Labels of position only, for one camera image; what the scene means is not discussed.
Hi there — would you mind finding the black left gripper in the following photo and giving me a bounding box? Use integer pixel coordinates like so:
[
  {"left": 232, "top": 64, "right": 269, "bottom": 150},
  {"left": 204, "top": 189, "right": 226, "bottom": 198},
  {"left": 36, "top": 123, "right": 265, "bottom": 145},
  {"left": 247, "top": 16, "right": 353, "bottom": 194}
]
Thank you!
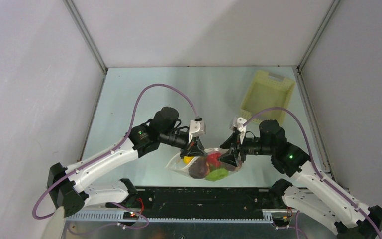
[{"left": 159, "top": 129, "right": 207, "bottom": 159}]

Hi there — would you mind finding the yellow toy banana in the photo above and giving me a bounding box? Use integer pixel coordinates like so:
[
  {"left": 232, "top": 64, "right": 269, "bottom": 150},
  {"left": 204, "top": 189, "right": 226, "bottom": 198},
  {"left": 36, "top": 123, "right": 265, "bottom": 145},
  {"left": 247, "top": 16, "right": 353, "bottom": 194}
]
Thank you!
[{"left": 183, "top": 156, "right": 194, "bottom": 165}]

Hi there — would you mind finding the red toy pepper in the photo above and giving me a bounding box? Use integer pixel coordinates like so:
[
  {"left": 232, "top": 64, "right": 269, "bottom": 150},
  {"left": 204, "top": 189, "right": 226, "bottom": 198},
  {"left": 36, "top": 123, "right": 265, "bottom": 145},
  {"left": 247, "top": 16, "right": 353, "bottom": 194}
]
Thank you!
[{"left": 206, "top": 152, "right": 222, "bottom": 168}]

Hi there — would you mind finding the dark purple toy fruit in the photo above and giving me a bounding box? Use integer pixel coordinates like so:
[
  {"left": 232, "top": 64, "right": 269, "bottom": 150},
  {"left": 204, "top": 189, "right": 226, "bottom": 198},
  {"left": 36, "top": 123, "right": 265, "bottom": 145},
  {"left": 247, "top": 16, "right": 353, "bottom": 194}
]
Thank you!
[{"left": 188, "top": 158, "right": 211, "bottom": 179}]

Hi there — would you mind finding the clear zip top bag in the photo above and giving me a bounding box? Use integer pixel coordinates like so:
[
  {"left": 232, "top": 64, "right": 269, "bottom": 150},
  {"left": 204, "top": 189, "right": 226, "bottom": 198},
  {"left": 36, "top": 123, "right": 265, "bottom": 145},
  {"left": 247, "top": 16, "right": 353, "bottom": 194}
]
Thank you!
[{"left": 165, "top": 148, "right": 243, "bottom": 182}]

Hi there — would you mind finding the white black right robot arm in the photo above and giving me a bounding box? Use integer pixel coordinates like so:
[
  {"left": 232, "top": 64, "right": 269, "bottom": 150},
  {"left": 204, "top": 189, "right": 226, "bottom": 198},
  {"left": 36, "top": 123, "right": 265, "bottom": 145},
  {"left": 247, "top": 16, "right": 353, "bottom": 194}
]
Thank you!
[{"left": 219, "top": 119, "right": 382, "bottom": 239}]

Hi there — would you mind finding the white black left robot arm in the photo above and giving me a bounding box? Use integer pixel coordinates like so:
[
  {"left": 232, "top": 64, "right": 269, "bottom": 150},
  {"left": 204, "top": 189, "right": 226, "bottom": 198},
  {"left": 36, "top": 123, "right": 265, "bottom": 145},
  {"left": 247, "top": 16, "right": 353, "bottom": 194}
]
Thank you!
[{"left": 47, "top": 107, "right": 207, "bottom": 218}]

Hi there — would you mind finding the cream perforated plastic basket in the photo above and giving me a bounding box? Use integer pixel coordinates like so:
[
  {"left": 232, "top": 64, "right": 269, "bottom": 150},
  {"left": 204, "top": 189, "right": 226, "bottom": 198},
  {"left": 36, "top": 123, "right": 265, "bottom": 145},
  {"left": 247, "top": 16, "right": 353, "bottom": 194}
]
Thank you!
[{"left": 240, "top": 70, "right": 296, "bottom": 120}]

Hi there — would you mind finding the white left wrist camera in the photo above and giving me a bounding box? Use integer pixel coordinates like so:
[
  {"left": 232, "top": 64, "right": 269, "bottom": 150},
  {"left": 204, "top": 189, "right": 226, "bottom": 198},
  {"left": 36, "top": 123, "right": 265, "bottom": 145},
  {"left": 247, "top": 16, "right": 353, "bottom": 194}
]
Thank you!
[{"left": 189, "top": 118, "right": 206, "bottom": 137}]

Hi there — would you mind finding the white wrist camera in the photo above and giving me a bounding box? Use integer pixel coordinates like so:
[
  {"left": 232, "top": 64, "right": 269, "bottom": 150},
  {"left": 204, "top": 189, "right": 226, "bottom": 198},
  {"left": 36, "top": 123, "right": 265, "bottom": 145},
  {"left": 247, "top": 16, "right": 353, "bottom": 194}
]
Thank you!
[
  {"left": 189, "top": 118, "right": 206, "bottom": 137},
  {"left": 230, "top": 117, "right": 247, "bottom": 144}
]

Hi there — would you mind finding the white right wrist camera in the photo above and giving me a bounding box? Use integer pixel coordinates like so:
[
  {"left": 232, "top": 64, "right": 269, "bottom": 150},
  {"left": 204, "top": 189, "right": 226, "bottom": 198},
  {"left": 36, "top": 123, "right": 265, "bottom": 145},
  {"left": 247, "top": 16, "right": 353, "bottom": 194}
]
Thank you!
[{"left": 230, "top": 117, "right": 247, "bottom": 144}]

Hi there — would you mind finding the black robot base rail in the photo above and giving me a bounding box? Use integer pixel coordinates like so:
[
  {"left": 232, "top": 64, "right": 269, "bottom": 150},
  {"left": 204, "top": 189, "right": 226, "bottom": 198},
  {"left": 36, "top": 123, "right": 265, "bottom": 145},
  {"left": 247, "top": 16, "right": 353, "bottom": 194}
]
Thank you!
[{"left": 120, "top": 186, "right": 287, "bottom": 220}]

